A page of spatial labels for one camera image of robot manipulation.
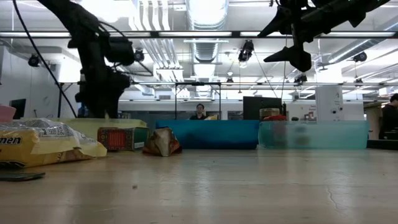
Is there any large black computer monitor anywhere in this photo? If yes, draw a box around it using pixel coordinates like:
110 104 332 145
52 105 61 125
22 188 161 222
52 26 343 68
243 96 284 120

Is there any overhead light frame bar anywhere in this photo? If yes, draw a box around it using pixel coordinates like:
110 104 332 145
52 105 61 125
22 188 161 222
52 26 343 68
0 30 398 39

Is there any black overhead camera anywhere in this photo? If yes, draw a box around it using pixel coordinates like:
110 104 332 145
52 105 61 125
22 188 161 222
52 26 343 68
237 39 255 63

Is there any pink bowl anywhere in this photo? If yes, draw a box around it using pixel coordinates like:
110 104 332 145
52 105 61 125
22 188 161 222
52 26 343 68
0 104 17 123

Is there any ramen pack with grey print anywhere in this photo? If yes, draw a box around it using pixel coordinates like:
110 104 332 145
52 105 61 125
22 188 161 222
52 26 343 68
0 117 108 169

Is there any yellow translucent plastic bin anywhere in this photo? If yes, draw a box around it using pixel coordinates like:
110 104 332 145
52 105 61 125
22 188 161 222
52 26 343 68
58 117 149 141

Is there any blue plastic bin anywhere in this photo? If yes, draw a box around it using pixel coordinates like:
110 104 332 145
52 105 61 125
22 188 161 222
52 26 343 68
154 119 261 151

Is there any green translucent plastic bin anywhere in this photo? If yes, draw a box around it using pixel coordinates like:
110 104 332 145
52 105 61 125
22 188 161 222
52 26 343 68
257 120 371 151

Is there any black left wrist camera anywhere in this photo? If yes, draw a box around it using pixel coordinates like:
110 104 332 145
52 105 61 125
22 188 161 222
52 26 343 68
104 36 136 67

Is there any person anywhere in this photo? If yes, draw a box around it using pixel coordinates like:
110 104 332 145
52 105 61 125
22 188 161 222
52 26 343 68
188 103 208 121
377 93 398 141

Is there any brown crumpled sachet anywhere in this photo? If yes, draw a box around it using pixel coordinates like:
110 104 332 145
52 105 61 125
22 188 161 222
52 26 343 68
142 126 183 157

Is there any small black monitor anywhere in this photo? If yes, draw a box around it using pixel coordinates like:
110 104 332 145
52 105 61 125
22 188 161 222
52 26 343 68
9 98 27 120

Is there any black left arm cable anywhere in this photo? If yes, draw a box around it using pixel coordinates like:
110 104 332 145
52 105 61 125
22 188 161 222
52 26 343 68
11 0 78 118

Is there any iridescent spoon with green handle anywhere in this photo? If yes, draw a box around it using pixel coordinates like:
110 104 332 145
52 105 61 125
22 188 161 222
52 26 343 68
0 172 47 182

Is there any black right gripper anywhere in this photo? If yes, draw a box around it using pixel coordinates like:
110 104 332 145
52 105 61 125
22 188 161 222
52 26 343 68
257 0 391 73

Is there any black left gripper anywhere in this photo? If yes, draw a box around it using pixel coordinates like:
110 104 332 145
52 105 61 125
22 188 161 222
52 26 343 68
75 40 131 119

